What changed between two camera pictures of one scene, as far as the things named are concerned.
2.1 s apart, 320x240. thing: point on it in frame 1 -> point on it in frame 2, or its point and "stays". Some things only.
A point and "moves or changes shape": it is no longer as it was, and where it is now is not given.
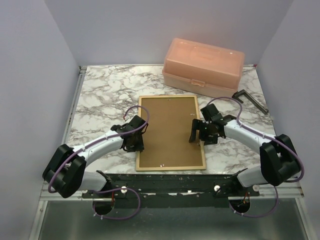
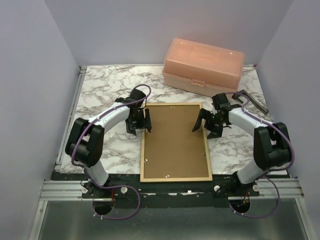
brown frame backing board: [166, 140] moves or changes shape
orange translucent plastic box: [204, 66] stays
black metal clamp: [238, 93] stays
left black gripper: [139, 147] -> [132, 128]
